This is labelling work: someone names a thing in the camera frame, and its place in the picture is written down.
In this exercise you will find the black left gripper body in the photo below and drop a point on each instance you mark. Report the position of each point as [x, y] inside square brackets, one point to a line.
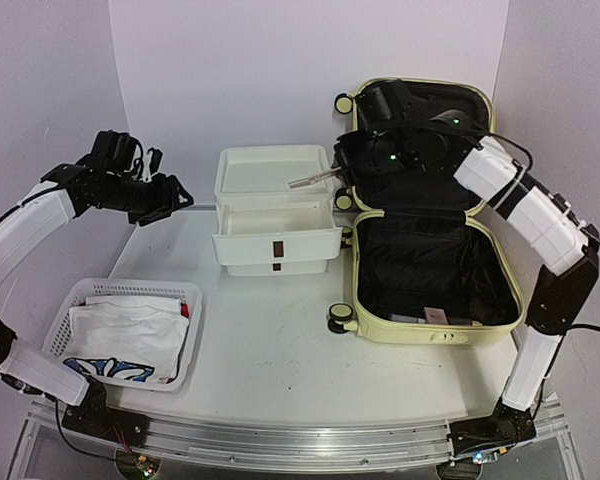
[142, 203]

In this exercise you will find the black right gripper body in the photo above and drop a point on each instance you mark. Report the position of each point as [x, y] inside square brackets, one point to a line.
[361, 162]

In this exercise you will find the white three-drawer storage cabinet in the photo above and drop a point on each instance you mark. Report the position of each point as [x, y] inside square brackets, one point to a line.
[264, 227]

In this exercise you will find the red printed t-shirt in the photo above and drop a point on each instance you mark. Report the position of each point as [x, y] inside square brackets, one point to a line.
[185, 310]

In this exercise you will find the pale yellow hard-shell suitcase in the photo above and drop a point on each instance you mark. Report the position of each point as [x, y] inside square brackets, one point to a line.
[416, 240]

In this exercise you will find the white perforated plastic basket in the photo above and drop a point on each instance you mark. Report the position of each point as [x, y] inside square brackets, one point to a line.
[59, 333]

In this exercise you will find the white blue-print t-shirt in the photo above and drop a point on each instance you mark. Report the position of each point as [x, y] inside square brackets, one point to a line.
[129, 338]

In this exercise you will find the small pink cosmetic box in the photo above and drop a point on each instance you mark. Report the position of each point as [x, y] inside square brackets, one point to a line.
[435, 316]

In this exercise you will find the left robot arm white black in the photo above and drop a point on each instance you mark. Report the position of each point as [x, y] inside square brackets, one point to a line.
[116, 174]

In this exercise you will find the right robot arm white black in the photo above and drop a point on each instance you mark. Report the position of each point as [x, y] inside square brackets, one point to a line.
[554, 255]

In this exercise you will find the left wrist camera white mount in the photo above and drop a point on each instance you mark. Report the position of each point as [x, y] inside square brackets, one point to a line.
[146, 165]

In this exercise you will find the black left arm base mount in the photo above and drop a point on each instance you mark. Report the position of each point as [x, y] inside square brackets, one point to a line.
[94, 418]

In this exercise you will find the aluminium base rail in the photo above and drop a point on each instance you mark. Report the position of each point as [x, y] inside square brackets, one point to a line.
[319, 450]

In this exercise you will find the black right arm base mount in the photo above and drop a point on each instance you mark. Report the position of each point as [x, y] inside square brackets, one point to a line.
[504, 427]

